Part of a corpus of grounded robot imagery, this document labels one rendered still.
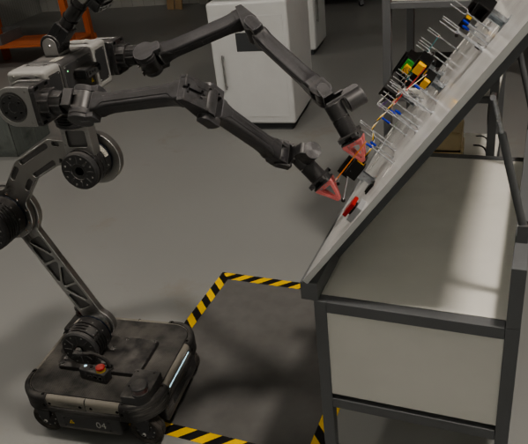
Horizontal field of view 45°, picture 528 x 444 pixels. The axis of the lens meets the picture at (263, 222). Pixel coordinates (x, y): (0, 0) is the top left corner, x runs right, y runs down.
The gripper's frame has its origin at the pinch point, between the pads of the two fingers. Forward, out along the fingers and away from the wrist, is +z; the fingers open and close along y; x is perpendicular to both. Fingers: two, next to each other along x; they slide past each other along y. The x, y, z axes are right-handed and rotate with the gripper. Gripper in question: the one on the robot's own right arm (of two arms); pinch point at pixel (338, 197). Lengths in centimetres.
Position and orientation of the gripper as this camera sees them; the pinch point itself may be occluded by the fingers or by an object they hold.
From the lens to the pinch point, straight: 211.5
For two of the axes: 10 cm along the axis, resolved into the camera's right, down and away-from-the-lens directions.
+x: -6.6, 6.1, 4.4
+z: 7.0, 7.1, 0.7
